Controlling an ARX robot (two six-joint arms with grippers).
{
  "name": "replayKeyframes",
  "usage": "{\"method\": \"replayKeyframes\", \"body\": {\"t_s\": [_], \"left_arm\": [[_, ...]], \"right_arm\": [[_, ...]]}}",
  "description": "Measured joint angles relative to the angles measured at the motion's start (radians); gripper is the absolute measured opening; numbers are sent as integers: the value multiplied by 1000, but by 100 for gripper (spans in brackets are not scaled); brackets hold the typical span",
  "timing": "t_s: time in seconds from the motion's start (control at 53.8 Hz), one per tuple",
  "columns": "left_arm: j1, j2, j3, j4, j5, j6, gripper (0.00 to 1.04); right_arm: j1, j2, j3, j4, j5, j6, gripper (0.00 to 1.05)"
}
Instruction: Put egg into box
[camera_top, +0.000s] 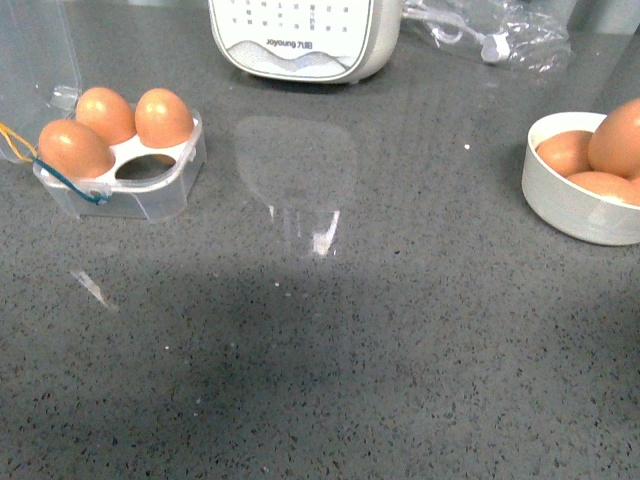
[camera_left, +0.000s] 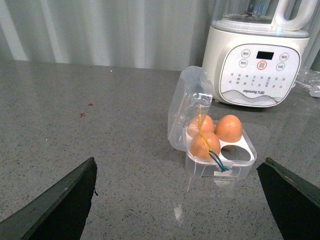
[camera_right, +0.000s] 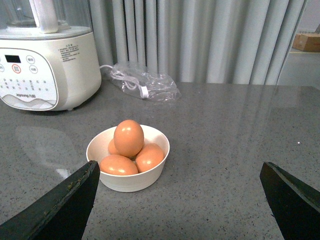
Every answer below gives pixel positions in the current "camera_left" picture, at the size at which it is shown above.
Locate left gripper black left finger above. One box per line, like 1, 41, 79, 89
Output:
0, 157, 98, 240

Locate brown egg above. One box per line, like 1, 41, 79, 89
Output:
187, 115, 215, 138
189, 131, 221, 159
214, 114, 243, 143

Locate clear plastic egg box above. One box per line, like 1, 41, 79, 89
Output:
167, 66, 257, 182

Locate brown egg front left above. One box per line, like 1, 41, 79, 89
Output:
189, 131, 221, 159

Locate brown egg back right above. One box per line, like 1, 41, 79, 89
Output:
214, 114, 243, 143

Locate yellow and blue string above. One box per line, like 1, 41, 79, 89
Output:
198, 104, 230, 173

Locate brown egg back left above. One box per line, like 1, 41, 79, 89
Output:
187, 115, 215, 138

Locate clear plastic bag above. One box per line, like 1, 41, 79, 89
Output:
295, 66, 320, 99

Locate white Joyoung blender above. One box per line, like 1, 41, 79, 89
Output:
202, 0, 319, 108

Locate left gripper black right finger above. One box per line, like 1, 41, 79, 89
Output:
257, 157, 320, 240

